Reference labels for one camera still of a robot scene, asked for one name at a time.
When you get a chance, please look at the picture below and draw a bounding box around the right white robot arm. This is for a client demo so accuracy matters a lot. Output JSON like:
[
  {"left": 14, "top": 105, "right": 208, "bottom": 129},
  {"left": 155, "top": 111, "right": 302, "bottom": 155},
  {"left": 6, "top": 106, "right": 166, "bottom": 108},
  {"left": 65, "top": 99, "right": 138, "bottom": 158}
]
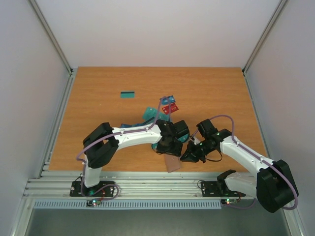
[{"left": 180, "top": 119, "right": 298, "bottom": 213}]

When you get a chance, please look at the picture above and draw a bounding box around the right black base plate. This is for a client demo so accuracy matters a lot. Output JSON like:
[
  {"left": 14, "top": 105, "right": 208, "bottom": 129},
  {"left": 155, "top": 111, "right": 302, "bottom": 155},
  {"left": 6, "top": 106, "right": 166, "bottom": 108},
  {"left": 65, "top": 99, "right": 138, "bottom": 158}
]
[{"left": 197, "top": 180, "right": 246, "bottom": 198}]

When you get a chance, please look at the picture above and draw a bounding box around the aluminium front rail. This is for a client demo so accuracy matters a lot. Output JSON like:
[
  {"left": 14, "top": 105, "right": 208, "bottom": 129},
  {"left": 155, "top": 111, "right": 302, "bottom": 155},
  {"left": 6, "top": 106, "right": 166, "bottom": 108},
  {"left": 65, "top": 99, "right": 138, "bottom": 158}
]
[{"left": 23, "top": 171, "right": 261, "bottom": 200}]

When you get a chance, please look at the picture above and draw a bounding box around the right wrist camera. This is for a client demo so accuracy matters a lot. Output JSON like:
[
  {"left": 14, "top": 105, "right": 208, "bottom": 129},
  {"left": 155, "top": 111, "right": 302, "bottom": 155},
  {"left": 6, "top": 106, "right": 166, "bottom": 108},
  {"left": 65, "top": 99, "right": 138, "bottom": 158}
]
[{"left": 190, "top": 136, "right": 200, "bottom": 145}]

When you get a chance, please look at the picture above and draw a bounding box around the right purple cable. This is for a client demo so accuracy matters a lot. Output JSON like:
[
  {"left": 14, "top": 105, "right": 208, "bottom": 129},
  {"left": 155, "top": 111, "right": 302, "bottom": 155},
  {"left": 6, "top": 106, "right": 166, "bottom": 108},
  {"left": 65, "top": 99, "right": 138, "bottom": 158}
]
[{"left": 190, "top": 114, "right": 300, "bottom": 211}]

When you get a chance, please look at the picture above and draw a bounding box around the aluminium frame post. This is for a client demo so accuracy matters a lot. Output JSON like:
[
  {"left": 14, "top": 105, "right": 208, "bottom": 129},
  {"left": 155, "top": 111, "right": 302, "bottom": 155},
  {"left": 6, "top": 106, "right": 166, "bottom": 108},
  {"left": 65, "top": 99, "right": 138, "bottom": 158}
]
[
  {"left": 28, "top": 0, "right": 73, "bottom": 75},
  {"left": 242, "top": 0, "right": 289, "bottom": 76}
]

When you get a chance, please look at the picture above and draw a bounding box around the teal card with magnetic stripe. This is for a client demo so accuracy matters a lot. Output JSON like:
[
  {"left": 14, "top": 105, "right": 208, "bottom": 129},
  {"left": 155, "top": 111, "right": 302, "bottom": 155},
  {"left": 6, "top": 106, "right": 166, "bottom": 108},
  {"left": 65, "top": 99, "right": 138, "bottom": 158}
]
[{"left": 120, "top": 91, "right": 135, "bottom": 99}]

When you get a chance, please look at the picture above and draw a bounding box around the circuit board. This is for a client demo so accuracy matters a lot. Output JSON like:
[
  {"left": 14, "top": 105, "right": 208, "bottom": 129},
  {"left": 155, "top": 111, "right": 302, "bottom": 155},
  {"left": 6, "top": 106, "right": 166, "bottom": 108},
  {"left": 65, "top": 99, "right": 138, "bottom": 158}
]
[
  {"left": 221, "top": 198, "right": 240, "bottom": 205},
  {"left": 86, "top": 199, "right": 102, "bottom": 207}
]

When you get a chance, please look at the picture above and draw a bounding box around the right circuit board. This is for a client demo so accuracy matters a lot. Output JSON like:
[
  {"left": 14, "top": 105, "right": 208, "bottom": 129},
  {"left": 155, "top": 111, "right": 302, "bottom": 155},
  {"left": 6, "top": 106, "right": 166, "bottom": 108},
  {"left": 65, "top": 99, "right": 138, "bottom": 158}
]
[{"left": 221, "top": 198, "right": 240, "bottom": 205}]

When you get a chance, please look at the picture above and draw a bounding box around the blue card top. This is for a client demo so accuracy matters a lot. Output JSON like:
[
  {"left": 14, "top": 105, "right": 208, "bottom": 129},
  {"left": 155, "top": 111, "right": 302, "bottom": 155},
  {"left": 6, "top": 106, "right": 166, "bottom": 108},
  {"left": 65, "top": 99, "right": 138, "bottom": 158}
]
[{"left": 160, "top": 95, "right": 176, "bottom": 105}]

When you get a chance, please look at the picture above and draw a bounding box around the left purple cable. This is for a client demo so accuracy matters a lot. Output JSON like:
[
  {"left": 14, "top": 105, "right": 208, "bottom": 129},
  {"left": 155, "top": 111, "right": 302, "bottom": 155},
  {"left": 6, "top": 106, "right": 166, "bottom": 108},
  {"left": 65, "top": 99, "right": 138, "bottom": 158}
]
[{"left": 76, "top": 96, "right": 169, "bottom": 197}]

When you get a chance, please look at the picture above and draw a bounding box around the left aluminium frame post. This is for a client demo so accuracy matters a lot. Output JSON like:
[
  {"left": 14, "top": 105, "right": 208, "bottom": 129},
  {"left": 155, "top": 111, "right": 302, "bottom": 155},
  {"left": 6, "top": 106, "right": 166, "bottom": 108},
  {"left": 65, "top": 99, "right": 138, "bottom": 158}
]
[{"left": 28, "top": 0, "right": 73, "bottom": 75}]

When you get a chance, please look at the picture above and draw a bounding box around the dark blue card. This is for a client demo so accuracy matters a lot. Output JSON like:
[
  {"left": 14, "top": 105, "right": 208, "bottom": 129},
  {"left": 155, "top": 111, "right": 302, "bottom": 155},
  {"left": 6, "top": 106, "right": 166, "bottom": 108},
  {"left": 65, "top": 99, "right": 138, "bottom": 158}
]
[{"left": 120, "top": 123, "right": 132, "bottom": 128}]

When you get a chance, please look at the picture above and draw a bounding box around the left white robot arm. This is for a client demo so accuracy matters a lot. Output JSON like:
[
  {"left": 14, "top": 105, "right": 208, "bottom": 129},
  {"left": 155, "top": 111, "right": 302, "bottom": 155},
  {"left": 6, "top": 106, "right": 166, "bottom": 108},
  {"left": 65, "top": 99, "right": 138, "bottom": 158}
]
[{"left": 81, "top": 119, "right": 189, "bottom": 196}]

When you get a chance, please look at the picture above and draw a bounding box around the left circuit board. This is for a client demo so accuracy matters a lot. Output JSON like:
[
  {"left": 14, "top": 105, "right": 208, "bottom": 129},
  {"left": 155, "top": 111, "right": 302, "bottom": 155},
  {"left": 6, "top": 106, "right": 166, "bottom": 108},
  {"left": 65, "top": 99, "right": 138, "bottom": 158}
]
[{"left": 86, "top": 199, "right": 102, "bottom": 207}]

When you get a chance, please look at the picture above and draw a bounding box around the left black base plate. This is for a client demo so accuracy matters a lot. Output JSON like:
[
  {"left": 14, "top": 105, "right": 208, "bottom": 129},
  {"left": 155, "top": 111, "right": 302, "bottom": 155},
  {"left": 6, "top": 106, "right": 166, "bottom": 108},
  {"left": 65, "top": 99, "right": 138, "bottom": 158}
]
[{"left": 69, "top": 181, "right": 115, "bottom": 197}]

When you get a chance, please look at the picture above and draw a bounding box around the teal card upper left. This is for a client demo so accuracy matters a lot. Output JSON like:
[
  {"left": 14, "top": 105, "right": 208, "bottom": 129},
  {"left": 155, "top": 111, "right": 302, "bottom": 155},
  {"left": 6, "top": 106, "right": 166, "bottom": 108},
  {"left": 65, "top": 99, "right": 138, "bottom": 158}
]
[{"left": 142, "top": 107, "right": 157, "bottom": 121}]

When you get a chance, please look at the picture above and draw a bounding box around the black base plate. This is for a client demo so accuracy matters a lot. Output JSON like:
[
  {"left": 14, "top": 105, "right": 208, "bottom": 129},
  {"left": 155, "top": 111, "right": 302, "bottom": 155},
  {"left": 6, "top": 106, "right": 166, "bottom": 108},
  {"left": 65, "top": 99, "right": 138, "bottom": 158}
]
[
  {"left": 197, "top": 180, "right": 246, "bottom": 198},
  {"left": 69, "top": 181, "right": 115, "bottom": 197}
]

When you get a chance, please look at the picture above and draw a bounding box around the red card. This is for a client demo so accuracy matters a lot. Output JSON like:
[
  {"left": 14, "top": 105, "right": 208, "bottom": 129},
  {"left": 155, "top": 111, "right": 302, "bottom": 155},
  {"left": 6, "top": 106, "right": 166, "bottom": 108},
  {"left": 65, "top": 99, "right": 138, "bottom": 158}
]
[{"left": 162, "top": 103, "right": 179, "bottom": 115}]

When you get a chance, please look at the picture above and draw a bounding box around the right aluminium frame post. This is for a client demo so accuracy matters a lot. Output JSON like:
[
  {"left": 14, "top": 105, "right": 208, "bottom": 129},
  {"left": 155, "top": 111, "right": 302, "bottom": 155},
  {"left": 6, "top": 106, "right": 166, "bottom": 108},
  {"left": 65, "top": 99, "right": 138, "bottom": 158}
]
[{"left": 242, "top": 0, "right": 289, "bottom": 76}]

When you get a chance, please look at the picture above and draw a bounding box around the grey slotted cable duct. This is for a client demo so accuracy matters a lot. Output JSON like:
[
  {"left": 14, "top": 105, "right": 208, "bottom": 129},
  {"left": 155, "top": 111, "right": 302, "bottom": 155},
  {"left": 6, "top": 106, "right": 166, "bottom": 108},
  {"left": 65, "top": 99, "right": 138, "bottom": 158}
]
[{"left": 33, "top": 199, "right": 221, "bottom": 210}]

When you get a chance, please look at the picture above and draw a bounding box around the purple cable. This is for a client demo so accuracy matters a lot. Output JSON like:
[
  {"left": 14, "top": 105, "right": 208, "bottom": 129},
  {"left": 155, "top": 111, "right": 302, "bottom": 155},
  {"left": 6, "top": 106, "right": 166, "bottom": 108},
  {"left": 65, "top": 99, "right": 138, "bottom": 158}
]
[
  {"left": 190, "top": 114, "right": 300, "bottom": 211},
  {"left": 76, "top": 96, "right": 169, "bottom": 197}
]

